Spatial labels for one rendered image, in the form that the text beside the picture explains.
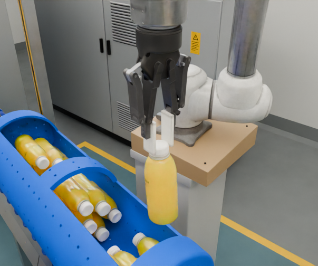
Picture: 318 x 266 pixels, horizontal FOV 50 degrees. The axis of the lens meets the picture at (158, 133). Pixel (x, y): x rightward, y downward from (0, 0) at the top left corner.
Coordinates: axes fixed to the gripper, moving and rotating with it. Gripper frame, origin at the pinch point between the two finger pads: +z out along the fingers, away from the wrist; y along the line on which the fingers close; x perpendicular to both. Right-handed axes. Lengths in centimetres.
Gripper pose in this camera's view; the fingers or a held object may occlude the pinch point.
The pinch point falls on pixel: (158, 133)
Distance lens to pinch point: 64.9
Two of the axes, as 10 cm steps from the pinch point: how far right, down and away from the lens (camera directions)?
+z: 0.0, 8.6, 5.2
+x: 6.5, 3.9, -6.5
